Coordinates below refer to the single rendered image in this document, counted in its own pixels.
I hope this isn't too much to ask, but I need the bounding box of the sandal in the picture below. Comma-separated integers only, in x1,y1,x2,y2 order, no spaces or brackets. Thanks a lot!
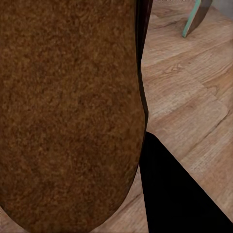
0,0,153,233

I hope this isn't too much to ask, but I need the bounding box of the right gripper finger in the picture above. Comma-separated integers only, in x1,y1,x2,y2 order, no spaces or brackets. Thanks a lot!
139,132,233,233

